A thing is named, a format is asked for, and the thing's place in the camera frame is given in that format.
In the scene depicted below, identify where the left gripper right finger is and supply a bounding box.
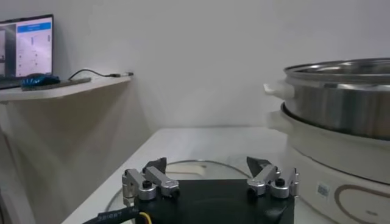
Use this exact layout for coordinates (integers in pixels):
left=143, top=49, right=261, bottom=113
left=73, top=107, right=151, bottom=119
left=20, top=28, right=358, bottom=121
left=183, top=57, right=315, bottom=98
left=246, top=156, right=300, bottom=199

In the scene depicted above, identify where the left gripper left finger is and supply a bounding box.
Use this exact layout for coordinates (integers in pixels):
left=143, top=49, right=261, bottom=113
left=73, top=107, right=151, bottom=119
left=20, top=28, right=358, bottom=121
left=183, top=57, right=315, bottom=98
left=121, top=156, right=180, bottom=208

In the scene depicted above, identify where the glass pot lid white handle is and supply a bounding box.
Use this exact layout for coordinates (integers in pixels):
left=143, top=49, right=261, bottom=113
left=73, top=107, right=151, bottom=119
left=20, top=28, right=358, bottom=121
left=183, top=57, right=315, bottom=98
left=105, top=159, right=305, bottom=224

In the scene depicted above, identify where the stainless steel steamer basket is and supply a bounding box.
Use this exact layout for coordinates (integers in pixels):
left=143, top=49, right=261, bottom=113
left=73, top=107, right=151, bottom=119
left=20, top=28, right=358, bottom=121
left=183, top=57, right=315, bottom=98
left=263, top=57, right=390, bottom=141

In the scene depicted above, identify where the white electric cooker pot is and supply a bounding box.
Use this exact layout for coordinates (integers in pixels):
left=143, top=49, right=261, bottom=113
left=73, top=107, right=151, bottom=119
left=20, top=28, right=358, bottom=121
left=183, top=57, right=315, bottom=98
left=266, top=103, right=390, bottom=224

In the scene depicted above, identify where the white side desk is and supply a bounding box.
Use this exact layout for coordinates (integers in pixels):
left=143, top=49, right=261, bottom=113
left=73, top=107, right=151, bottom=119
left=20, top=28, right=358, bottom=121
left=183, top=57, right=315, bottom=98
left=0, top=75, right=153, bottom=224

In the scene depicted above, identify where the blue computer mouse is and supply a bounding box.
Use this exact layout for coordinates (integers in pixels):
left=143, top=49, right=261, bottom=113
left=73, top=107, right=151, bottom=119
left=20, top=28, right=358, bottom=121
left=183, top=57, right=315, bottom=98
left=20, top=74, right=61, bottom=88

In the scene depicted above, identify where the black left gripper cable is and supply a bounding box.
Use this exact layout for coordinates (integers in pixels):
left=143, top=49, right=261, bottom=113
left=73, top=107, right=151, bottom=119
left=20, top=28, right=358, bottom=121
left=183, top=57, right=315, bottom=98
left=82, top=206, right=153, bottom=224

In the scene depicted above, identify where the black cable with adapter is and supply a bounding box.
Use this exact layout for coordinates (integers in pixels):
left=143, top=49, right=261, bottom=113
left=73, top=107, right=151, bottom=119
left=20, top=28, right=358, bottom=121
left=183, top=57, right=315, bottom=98
left=67, top=68, right=134, bottom=82

